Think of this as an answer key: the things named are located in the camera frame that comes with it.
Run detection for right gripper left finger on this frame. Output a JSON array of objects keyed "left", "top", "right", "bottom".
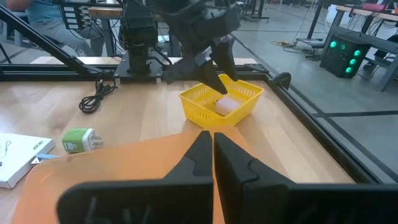
[{"left": 57, "top": 130, "right": 215, "bottom": 224}]

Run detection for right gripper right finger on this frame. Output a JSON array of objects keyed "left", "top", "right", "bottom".
[{"left": 213, "top": 132, "right": 398, "bottom": 224}]

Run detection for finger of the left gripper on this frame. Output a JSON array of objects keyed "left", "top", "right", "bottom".
[
  {"left": 162, "top": 50, "right": 229, "bottom": 95},
  {"left": 210, "top": 33, "right": 240, "bottom": 83}
]

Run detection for pink rectangular block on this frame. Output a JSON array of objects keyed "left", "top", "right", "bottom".
[{"left": 213, "top": 96, "right": 243, "bottom": 117}]

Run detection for orange plastic sheet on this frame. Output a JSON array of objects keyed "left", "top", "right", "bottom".
[{"left": 11, "top": 125, "right": 259, "bottom": 224}]

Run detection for green white charger plug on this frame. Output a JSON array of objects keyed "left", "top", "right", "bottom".
[{"left": 61, "top": 128, "right": 104, "bottom": 154}]

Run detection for white card reader box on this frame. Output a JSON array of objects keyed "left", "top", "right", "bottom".
[{"left": 0, "top": 133, "right": 56, "bottom": 190}]

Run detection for yellow plastic mesh basket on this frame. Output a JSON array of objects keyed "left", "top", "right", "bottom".
[{"left": 178, "top": 73, "right": 265, "bottom": 129}]

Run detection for wooden background table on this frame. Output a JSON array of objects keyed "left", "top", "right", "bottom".
[{"left": 88, "top": 6, "right": 124, "bottom": 57}]

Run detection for computer tower with green lights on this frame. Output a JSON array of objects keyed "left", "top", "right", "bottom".
[{"left": 319, "top": 26, "right": 373, "bottom": 79}]

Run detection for black white outlet panel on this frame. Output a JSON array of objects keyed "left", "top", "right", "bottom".
[{"left": 59, "top": 2, "right": 91, "bottom": 31}]

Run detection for person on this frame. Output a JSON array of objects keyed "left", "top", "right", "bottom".
[{"left": 5, "top": 0, "right": 106, "bottom": 57}]

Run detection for tangled floor cables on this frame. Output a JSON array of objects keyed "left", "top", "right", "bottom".
[{"left": 271, "top": 37, "right": 326, "bottom": 62}]

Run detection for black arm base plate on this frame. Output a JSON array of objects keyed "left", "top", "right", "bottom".
[{"left": 113, "top": 52, "right": 165, "bottom": 79}]

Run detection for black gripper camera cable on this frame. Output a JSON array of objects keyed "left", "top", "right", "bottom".
[{"left": 78, "top": 73, "right": 118, "bottom": 114}]

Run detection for grey blue cable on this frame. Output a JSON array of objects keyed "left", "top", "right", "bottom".
[{"left": 30, "top": 152, "right": 60, "bottom": 165}]

